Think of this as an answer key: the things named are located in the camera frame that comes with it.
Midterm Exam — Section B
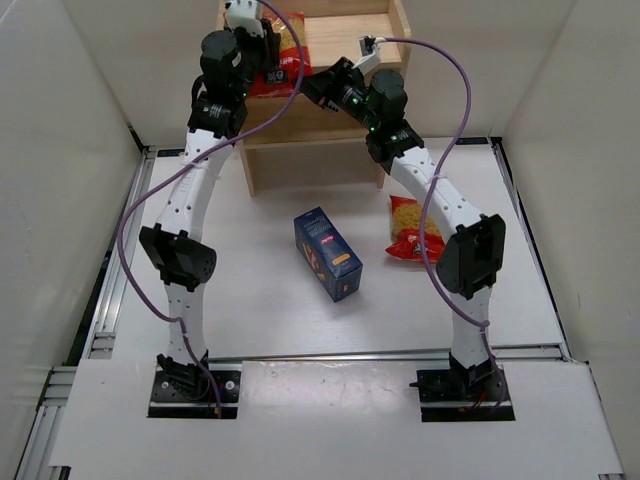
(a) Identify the red pasta bag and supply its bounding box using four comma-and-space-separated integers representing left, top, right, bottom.
248, 11, 312, 98
386, 195, 445, 264

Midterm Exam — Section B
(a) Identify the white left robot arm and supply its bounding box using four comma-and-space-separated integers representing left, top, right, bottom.
139, 20, 280, 397

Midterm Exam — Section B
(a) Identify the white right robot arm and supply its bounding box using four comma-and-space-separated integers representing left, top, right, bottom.
301, 58, 506, 390

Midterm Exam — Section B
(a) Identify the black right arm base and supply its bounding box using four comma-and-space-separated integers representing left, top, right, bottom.
409, 355, 516, 423

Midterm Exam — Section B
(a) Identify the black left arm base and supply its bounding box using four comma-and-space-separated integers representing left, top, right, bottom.
147, 354, 242, 420

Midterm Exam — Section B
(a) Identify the wooden three-tier shelf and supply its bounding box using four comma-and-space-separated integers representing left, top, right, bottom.
238, 1, 411, 196

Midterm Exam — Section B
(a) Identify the blue pasta box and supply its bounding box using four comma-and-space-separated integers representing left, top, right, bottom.
293, 207, 363, 302

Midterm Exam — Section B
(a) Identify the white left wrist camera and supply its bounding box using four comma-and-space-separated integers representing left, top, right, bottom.
224, 0, 264, 37

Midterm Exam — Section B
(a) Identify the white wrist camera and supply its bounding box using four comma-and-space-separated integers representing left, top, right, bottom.
353, 35, 386, 75
224, 0, 264, 37

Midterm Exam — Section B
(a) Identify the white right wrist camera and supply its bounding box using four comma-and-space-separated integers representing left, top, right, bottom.
353, 35, 386, 75

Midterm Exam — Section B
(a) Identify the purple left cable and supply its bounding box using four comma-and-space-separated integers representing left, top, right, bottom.
118, 0, 307, 419

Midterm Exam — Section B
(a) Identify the purple cable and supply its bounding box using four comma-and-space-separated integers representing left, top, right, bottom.
118, 0, 307, 419
374, 37, 506, 411

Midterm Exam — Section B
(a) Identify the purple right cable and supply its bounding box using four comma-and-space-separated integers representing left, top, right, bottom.
374, 37, 506, 411

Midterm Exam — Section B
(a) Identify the aluminium rail frame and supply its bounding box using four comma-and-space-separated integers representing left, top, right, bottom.
20, 143, 623, 479

